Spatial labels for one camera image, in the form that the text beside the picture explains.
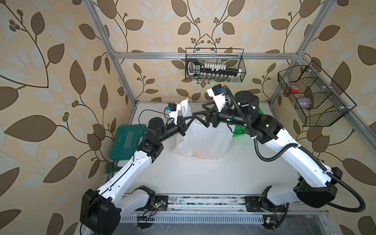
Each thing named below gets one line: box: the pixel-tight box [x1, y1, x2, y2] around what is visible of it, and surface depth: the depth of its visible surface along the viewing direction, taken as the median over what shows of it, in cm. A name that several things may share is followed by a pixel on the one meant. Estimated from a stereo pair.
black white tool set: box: [186, 59, 243, 77], surface depth 84 cm
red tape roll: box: [289, 85, 300, 94], surface depth 84 cm
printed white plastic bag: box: [171, 98, 234, 160], surface depth 78 cm
